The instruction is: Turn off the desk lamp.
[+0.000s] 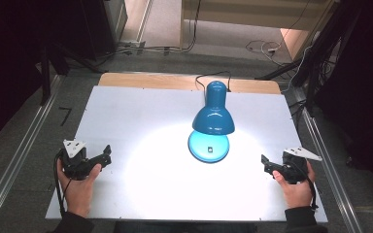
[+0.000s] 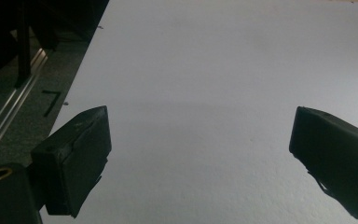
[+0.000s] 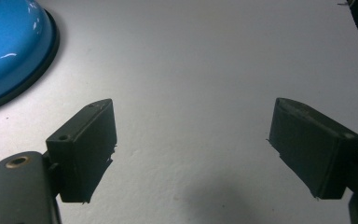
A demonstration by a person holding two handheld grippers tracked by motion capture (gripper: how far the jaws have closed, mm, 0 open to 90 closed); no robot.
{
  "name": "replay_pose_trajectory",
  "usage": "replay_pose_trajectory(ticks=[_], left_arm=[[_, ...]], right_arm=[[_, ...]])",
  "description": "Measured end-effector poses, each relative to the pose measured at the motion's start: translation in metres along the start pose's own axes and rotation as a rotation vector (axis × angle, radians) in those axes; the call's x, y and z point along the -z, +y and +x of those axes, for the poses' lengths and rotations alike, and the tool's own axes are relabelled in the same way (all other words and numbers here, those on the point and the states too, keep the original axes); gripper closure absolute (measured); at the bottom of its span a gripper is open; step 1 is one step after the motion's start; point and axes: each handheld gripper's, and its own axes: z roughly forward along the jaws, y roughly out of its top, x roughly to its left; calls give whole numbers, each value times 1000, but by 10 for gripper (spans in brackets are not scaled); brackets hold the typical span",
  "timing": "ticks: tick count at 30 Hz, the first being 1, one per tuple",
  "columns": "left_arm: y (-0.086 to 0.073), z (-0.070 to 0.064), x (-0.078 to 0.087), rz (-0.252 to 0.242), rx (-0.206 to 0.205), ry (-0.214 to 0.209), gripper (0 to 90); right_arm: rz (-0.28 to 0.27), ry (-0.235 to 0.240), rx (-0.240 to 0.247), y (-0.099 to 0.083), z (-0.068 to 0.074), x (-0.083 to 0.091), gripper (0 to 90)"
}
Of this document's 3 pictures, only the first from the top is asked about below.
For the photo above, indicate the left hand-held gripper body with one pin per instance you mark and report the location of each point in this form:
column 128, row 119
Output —
column 74, row 163

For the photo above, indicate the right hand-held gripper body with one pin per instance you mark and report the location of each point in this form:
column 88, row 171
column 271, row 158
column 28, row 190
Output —
column 293, row 168

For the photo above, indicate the blue desk lamp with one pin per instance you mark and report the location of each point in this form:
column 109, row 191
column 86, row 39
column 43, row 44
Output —
column 213, row 118

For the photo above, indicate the person's right hand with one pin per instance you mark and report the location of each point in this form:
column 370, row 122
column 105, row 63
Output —
column 298, row 194

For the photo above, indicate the person's left hand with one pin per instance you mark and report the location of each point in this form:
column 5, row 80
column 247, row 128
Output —
column 77, row 194

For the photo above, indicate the white table cover board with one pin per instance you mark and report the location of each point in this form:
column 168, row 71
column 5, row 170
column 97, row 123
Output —
column 136, row 123

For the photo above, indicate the black metal stand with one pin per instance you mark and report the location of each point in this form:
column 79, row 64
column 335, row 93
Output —
column 45, row 74
column 317, row 61

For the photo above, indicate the grey power strip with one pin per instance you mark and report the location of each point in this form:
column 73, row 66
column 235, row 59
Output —
column 132, row 43

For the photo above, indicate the black cabinet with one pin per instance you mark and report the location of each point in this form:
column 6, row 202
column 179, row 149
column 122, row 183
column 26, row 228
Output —
column 98, row 26

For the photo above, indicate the aluminium floor rail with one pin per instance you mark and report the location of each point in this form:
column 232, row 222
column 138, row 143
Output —
column 330, row 168
column 19, row 145

